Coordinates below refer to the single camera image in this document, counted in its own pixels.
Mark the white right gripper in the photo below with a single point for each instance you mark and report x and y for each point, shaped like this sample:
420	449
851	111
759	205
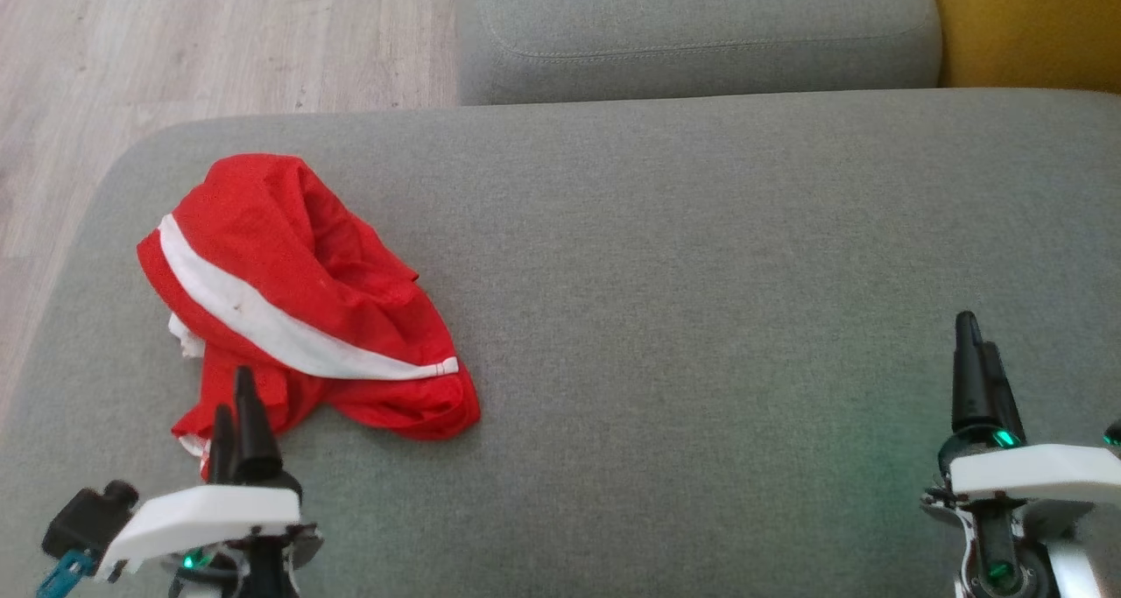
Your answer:
1033	474

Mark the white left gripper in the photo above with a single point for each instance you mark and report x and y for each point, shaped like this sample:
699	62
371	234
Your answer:
201	515

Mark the red shorts with white stripe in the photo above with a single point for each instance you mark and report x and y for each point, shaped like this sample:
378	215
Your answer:
263	230

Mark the large grey sofa seat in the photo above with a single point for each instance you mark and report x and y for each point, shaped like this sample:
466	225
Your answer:
701	318

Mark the yellow sofa backrest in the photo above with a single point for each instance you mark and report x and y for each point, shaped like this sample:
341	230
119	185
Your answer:
1033	20

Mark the grey sofa ottoman cushion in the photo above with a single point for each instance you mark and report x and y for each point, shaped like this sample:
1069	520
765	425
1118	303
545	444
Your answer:
701	20

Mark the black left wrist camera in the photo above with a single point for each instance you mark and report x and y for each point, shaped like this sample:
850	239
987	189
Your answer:
88	515

